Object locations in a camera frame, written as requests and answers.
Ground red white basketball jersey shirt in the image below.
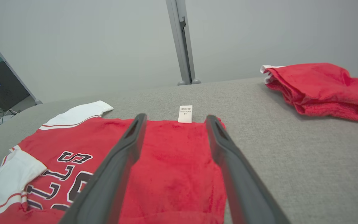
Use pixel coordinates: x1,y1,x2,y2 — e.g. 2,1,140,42
0,100,227,224

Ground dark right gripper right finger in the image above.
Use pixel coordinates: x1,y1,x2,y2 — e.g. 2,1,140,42
205,114,291,224

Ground grey fabric padded work surface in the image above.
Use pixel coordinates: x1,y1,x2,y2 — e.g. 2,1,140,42
0,77,358,224

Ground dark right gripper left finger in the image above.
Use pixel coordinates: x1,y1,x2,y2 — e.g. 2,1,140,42
58,113,148,224

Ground red shorts with white stripe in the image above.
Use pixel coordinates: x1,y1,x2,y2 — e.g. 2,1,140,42
260,63,358,122

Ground grey wall panel post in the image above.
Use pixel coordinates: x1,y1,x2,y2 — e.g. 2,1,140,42
166,0,201,86

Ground grey glass partition frame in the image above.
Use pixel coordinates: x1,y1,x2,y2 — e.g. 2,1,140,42
0,25,43,105

